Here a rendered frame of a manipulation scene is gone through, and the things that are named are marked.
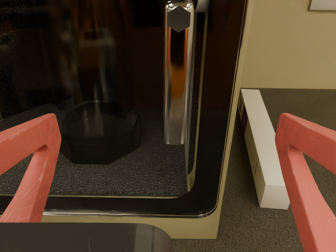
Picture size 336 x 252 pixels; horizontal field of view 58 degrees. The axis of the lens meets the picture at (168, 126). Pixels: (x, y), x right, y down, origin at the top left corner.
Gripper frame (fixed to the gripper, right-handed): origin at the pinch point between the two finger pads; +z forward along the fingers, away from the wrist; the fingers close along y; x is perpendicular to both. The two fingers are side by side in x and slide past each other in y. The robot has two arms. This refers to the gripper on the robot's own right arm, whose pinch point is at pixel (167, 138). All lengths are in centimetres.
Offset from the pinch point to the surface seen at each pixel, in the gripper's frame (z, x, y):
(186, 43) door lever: 5.8, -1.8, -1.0
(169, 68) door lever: 5.7, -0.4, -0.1
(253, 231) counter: 11.9, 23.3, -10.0
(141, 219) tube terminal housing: 11.0, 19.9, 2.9
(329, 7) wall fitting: 54, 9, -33
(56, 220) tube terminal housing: 11.1, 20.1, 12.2
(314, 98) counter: 46, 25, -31
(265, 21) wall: 54, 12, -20
